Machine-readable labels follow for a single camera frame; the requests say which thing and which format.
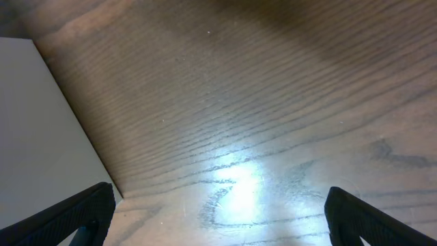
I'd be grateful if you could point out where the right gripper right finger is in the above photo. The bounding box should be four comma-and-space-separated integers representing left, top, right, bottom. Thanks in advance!
324, 187, 436, 246

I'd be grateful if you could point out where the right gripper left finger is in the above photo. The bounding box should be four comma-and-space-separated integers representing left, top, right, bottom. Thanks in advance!
1, 182, 115, 246

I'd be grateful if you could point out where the white cardboard box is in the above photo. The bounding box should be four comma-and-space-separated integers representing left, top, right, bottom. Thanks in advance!
1, 38, 111, 228

